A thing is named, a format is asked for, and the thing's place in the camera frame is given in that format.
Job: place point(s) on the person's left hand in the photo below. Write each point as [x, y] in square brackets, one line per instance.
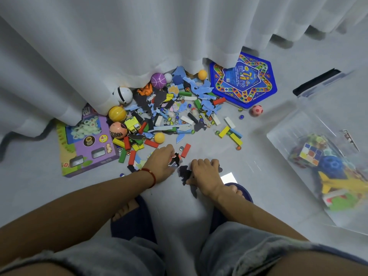
[159, 166]

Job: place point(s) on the person's right hand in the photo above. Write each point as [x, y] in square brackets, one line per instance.
[207, 178]

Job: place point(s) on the person's right fingers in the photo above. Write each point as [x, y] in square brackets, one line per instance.
[204, 165]

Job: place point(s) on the person's left fingers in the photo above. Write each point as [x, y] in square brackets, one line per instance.
[166, 150]

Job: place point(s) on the small black foam piece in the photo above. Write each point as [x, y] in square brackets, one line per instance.
[175, 160]

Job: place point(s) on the large black foam piece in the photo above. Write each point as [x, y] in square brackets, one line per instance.
[184, 173]

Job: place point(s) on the person's left forearm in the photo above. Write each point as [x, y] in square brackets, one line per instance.
[74, 209]

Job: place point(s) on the person's right forearm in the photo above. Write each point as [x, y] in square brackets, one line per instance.
[253, 217]

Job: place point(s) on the small yellow ball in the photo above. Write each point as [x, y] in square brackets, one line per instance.
[159, 137]

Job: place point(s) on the pile of coloured wooden blocks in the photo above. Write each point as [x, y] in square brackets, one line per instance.
[149, 135]

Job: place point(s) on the pointed black foam piece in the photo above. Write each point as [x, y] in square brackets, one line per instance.
[194, 192]

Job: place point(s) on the person's right foot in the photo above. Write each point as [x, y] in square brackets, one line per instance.
[236, 190]

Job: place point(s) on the person's foot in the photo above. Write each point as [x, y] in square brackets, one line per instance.
[126, 209]
[236, 190]

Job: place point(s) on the yellow green toy vehicle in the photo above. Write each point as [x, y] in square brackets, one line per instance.
[132, 124]

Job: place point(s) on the pink orange printed ball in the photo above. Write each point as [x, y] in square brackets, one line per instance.
[118, 130]

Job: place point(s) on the dark blue right slipper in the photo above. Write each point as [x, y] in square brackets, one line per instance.
[221, 218]

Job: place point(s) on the dark blue slipper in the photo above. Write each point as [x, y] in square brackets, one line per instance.
[221, 218]
[138, 224]

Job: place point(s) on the yellow orange ball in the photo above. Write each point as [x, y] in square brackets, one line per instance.
[117, 114]

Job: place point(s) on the pile of blue foam pieces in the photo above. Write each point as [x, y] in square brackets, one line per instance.
[189, 91]

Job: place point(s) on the orange toy figure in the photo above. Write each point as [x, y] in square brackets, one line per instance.
[145, 90]

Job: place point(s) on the white round toy black stripe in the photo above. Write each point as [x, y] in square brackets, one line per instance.
[123, 95]

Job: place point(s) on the purple basketball toy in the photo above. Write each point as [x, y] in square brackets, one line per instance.
[158, 80]

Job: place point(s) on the person's left foot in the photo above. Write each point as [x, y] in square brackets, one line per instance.
[126, 209]

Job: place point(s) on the small white ball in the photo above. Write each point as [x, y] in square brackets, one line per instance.
[168, 77]

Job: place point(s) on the pink soccer ball toy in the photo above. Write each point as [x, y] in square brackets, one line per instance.
[256, 110]

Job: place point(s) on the dark blue left slipper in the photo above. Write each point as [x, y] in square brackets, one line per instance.
[138, 224]

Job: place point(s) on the purple toy box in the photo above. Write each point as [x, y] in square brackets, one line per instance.
[86, 143]

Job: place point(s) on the small orange ball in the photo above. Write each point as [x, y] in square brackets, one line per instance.
[202, 74]

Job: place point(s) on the grey denim shorts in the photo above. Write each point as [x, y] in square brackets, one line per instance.
[230, 252]

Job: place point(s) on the blue hexagonal board game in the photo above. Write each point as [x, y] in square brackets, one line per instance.
[244, 80]

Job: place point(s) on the colourful puzzle cube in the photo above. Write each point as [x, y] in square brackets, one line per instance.
[310, 154]

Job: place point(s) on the white curtain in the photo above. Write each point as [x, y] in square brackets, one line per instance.
[129, 40]

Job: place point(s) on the clear plastic storage bin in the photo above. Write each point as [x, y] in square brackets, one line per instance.
[325, 158]

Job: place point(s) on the blue spiky ball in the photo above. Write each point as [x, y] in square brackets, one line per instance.
[332, 166]

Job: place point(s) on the yellow toy airplane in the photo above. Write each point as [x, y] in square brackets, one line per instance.
[342, 183]

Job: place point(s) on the red green white toy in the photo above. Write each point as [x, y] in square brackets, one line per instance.
[340, 199]

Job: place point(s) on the person's right leg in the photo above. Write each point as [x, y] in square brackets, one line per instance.
[319, 264]

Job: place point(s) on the person's leg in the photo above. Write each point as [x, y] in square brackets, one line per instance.
[31, 270]
[319, 264]

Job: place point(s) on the person's left leg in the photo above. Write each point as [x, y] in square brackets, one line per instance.
[31, 270]

